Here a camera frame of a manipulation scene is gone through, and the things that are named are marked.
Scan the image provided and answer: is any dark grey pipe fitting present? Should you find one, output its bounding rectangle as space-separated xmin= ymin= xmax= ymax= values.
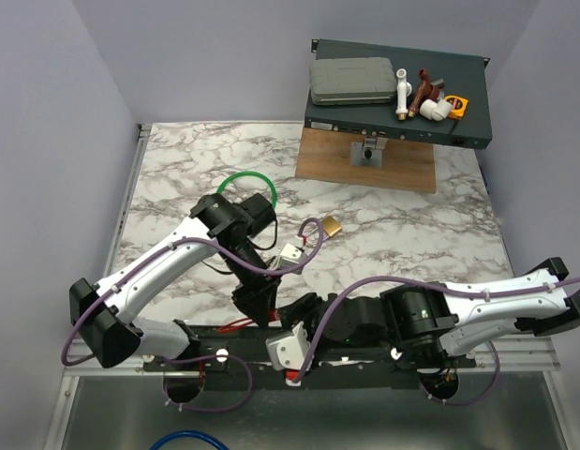
xmin=429 ymin=78 xmax=445 ymax=101

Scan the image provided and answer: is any white elbow pipe fitting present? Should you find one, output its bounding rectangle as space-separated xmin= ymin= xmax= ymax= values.
xmin=419 ymin=98 xmax=453 ymax=122

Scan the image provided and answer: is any grey metal bracket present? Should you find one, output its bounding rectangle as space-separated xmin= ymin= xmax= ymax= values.
xmin=350 ymin=137 xmax=387 ymax=168

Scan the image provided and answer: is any brass padlock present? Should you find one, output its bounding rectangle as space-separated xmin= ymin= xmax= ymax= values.
xmin=321 ymin=216 xmax=342 ymax=240

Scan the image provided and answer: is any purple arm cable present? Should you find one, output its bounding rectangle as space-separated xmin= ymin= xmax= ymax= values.
xmin=60 ymin=217 xmax=326 ymax=413
xmin=293 ymin=275 xmax=580 ymax=408

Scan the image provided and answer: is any white pipe fitting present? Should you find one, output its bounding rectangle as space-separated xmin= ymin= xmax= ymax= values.
xmin=395 ymin=68 xmax=412 ymax=121

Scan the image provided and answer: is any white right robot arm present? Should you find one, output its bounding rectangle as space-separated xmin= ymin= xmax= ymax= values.
xmin=266 ymin=258 xmax=580 ymax=370

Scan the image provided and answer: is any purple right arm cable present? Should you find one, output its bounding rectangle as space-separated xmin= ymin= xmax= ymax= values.
xmin=293 ymin=275 xmax=580 ymax=408

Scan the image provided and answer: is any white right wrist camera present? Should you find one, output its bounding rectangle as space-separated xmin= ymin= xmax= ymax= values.
xmin=265 ymin=322 xmax=313 ymax=387

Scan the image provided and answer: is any dark teal network switch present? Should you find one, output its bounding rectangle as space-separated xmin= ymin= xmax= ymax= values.
xmin=304 ymin=39 xmax=493 ymax=150

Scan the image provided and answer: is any grey plastic case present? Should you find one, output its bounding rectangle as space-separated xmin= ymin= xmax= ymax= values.
xmin=309 ymin=57 xmax=397 ymax=106

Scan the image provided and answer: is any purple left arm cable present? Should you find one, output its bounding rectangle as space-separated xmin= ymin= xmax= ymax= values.
xmin=60 ymin=217 xmax=326 ymax=413

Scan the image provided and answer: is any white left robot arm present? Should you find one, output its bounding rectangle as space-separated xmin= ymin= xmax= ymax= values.
xmin=68 ymin=194 xmax=280 ymax=370

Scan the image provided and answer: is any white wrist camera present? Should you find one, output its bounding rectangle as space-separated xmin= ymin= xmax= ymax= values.
xmin=270 ymin=243 xmax=305 ymax=275
xmin=265 ymin=322 xmax=313 ymax=387

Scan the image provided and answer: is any brown pipe fitting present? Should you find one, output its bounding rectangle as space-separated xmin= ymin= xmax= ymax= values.
xmin=408 ymin=68 xmax=436 ymax=118

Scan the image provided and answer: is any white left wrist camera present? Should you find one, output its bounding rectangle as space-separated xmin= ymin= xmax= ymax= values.
xmin=270 ymin=243 xmax=305 ymax=275

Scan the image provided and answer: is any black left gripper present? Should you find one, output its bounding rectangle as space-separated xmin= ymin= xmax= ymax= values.
xmin=220 ymin=241 xmax=289 ymax=331

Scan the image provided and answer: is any wooden board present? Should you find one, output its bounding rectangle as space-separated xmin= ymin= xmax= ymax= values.
xmin=295 ymin=127 xmax=437 ymax=193

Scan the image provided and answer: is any blue cable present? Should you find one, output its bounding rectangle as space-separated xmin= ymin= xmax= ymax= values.
xmin=149 ymin=429 xmax=231 ymax=450

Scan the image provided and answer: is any green cable lock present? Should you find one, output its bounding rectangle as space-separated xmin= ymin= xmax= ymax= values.
xmin=216 ymin=171 xmax=278 ymax=207

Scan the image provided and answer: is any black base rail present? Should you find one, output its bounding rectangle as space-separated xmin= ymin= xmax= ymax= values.
xmin=127 ymin=325 xmax=476 ymax=400

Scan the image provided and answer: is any yellow tape measure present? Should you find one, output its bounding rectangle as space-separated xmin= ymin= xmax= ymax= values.
xmin=444 ymin=95 xmax=469 ymax=120

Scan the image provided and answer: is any red plastic seal tag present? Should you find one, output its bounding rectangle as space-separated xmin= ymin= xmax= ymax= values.
xmin=217 ymin=308 xmax=284 ymax=335

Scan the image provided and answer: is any aluminium side rail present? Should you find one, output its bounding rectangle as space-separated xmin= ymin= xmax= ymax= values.
xmin=102 ymin=123 xmax=153 ymax=277

